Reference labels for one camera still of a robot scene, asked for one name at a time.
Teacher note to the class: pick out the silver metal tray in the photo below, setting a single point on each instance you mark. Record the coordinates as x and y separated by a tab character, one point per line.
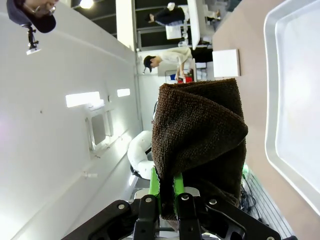
300	100

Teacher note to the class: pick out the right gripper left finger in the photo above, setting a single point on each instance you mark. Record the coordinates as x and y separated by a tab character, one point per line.
147	212

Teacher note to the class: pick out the small ceiling light panel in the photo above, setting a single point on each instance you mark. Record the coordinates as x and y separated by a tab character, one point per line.
123	93

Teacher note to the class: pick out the black head camera mount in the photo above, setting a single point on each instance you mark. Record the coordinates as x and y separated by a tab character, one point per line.
32	41

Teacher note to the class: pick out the white folded stand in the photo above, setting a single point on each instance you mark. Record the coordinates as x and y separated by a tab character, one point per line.
225	62

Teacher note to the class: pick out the brown cloth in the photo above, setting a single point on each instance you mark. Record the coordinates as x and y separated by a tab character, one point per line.
200	130

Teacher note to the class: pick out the white background table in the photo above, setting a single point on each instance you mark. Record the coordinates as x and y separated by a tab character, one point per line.
193	25

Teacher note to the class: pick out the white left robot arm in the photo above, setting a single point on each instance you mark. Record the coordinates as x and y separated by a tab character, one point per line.
140	155

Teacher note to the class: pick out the person in white top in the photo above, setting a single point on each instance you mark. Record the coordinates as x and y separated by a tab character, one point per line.
175	56

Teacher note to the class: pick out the red box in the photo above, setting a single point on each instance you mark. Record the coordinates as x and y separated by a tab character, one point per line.
188	79

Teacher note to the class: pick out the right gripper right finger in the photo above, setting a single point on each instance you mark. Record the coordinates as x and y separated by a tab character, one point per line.
187	215

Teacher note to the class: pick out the round ceiling lamp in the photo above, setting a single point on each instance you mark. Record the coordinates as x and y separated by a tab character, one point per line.
86	3

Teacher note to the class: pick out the ceiling vent hatch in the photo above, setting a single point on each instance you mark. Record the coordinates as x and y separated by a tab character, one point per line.
98	127

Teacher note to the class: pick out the person in dark clothes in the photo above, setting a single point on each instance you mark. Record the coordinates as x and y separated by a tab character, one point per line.
170	16

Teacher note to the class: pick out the large ceiling light panel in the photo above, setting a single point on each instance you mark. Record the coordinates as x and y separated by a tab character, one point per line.
82	100

